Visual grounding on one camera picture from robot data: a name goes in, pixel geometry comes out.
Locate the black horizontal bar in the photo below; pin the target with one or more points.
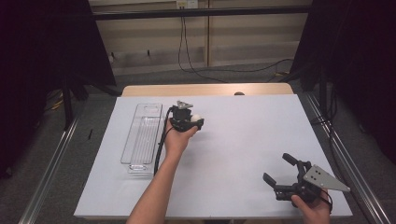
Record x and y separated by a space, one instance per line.
199 12

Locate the white wall outlet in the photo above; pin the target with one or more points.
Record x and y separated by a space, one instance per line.
186 3

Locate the black stand leg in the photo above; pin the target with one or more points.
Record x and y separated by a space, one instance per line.
67 105
323 93

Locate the metal floor rail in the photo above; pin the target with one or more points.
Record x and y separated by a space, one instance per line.
51 168
351 168

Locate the white table cover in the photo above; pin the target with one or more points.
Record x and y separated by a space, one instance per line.
236 149

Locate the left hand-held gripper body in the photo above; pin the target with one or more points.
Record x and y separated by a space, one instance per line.
180 119

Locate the black curtain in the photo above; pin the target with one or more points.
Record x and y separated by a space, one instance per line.
37 62
361 62

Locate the person's left hand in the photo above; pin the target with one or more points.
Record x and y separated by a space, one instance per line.
176 143

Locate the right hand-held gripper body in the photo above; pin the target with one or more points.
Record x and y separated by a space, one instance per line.
311 186

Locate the wooden table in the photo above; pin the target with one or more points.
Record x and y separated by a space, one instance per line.
186 89

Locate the clear plastic container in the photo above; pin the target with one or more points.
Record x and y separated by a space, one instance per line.
141 137

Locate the small black floor object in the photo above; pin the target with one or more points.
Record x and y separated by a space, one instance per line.
90 134

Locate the person's right hand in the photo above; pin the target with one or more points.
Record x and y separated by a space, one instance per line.
314 210

